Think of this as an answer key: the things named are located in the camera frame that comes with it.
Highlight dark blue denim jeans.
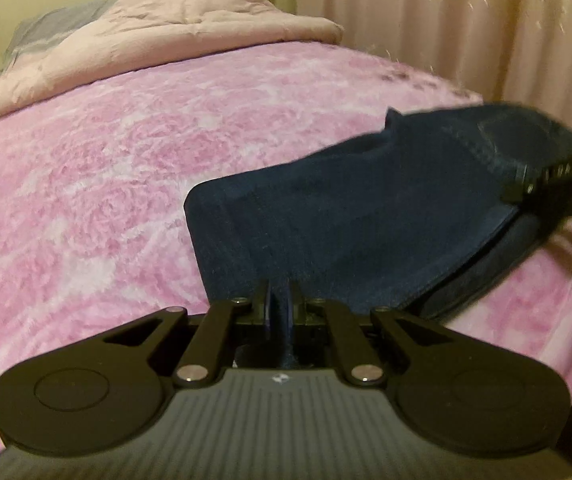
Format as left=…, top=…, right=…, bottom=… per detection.
left=184, top=104, right=572, bottom=368

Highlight cream pleated curtain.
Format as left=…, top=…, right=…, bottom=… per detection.
left=297, top=0, right=572, bottom=128

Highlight pink floral fleece blanket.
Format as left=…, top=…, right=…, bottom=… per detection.
left=0, top=39, right=572, bottom=466

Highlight pale pink quilted duvet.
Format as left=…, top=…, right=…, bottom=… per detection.
left=0, top=0, right=343, bottom=117

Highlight grey blue pillow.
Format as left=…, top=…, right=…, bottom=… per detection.
left=3, top=0, right=115, bottom=64

